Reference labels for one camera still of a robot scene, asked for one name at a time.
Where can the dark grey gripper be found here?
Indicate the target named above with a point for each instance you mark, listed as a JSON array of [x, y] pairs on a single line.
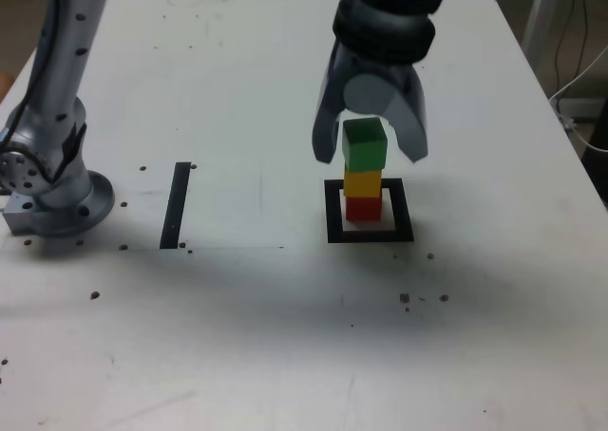
[[389, 70]]

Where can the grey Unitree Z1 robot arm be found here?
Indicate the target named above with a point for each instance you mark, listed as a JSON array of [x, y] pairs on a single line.
[[47, 212]]

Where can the white metal post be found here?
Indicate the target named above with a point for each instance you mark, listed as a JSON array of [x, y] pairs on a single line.
[[537, 18]]

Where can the yellow cube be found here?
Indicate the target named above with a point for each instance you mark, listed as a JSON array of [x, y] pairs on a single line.
[[363, 184]]

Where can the black tape strip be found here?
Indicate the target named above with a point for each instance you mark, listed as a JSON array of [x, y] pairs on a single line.
[[175, 203]]

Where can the red cube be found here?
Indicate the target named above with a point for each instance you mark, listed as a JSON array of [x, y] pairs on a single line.
[[363, 209]]

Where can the black tape square outline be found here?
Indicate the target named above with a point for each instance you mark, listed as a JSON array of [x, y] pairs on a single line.
[[332, 212]]

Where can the green cube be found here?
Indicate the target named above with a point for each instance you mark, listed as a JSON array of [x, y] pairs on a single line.
[[366, 148]]

